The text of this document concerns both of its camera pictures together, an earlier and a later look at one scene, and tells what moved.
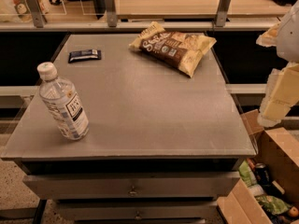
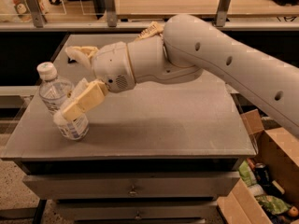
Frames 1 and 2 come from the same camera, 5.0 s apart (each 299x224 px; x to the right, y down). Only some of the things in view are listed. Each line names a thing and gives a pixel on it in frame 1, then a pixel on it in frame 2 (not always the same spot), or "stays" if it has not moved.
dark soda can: x=263 y=174 stays
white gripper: x=289 y=37 → x=111 y=65
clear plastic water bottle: x=63 y=103 stays
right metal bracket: x=223 y=7 stays
